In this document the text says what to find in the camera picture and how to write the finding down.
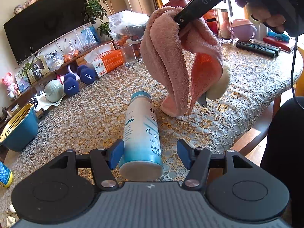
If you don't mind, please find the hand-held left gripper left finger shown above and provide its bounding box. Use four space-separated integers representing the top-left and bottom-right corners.
49 139 125 192

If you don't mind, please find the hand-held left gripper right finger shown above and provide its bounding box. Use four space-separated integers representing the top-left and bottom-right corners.
177 138 253 192

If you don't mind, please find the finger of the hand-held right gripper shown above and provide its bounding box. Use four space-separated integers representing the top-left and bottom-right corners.
174 0 202 26

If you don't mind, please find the white bottle with blue cap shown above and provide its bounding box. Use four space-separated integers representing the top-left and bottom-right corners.
118 91 164 181

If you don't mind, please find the pink towel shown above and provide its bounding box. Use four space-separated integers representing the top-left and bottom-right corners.
139 7 232 118

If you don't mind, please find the person's right hand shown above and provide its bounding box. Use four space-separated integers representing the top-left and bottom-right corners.
236 0 287 34

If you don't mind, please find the orange and green tissue box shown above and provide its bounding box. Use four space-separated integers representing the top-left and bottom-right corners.
203 9 219 35

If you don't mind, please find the clear glass tumbler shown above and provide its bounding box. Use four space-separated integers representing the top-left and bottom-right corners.
214 8 234 44

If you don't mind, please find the purple mug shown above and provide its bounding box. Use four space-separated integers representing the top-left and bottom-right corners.
231 19 258 42

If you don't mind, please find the white cup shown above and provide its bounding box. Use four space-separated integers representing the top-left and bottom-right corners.
255 22 269 41

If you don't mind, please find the black remote control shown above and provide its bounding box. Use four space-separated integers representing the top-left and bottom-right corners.
235 41 281 58

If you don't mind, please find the clear glass cup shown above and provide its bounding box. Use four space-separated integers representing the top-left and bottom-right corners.
121 43 137 67

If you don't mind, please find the clear container with oranges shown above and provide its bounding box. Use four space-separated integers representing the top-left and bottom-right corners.
112 32 143 53

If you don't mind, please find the blue crinkled wrapper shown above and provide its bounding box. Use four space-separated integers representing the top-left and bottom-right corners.
267 32 289 41

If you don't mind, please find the blue dumbbell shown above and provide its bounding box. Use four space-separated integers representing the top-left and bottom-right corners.
63 72 80 97
77 64 97 85

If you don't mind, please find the white cloth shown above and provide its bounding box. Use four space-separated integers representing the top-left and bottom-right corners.
38 93 66 111

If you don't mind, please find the red notebook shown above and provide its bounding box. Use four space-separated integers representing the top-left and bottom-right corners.
263 36 296 52

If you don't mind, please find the wooden television stand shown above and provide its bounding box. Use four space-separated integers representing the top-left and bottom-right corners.
0 40 114 124

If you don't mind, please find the grey-green round pot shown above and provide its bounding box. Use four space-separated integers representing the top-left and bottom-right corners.
44 79 64 102

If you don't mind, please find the tall green houseplant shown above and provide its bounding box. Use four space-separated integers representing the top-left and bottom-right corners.
83 0 118 38

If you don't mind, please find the orange and white tissue pack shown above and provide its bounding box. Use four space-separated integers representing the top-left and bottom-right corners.
84 43 125 78

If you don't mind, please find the blue packet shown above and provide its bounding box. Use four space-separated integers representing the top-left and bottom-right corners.
81 26 100 44

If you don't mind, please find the blue plastic basin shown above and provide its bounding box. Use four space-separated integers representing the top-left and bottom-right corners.
0 103 39 152

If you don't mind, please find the person's dark clothing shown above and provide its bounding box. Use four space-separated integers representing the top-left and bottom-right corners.
260 97 304 228

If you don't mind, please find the yellow strainer basket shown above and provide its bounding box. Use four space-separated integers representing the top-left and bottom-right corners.
0 103 35 143

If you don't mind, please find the bag of oranges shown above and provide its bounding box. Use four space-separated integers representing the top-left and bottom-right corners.
63 50 80 62

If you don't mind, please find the white plastic bag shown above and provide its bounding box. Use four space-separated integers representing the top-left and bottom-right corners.
68 27 94 53

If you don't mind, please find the crumpled clear plastic bag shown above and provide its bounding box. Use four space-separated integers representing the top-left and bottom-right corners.
45 51 64 72

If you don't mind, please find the small potted plant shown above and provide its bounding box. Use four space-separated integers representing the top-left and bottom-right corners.
17 47 44 80

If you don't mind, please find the yellow bottle with blue label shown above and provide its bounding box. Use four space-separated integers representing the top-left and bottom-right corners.
0 161 13 188

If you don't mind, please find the group of white garlic cloves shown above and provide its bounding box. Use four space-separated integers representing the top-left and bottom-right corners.
6 204 18 227

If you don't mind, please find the picture card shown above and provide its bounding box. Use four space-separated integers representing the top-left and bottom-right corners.
15 72 31 93

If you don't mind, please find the pink bear figurine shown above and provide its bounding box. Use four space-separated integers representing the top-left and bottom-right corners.
1 71 18 95

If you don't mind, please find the black television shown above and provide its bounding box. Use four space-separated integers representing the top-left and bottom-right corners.
3 0 94 63

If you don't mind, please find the black cable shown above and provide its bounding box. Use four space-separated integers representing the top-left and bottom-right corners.
291 37 304 107

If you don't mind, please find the cream photo frame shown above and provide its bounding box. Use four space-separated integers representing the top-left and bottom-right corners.
26 54 50 84

